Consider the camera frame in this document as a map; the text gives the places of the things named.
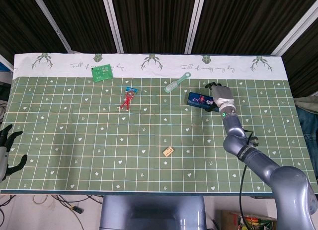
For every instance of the black floor connector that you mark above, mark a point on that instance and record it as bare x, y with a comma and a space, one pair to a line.
77, 209

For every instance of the mint green brush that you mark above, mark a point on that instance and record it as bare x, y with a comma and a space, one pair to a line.
172, 86

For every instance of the tan rubber eraser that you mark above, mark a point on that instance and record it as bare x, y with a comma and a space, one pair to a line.
168, 151

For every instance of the cardboard box with colourful items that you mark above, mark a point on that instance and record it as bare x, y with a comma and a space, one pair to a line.
231, 221

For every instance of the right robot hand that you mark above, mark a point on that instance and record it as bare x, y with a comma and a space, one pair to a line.
223, 96

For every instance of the blue folding glasses case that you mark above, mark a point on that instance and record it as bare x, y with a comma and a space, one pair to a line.
200, 100

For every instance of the green circuit board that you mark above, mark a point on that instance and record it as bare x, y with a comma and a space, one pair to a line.
102, 73

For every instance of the white partition post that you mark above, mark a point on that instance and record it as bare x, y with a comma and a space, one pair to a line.
113, 21
195, 21
49, 19
295, 31

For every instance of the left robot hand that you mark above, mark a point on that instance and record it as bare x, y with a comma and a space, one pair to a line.
2, 158

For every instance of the green grid tablecloth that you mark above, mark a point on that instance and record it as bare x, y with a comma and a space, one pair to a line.
99, 140

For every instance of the red and blue plastic toy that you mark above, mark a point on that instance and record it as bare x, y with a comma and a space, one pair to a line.
127, 99

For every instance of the blue-grey robot torso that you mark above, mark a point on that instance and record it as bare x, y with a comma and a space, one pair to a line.
152, 212

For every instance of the blue jeans clothing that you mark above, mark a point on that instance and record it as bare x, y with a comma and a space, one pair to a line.
308, 125

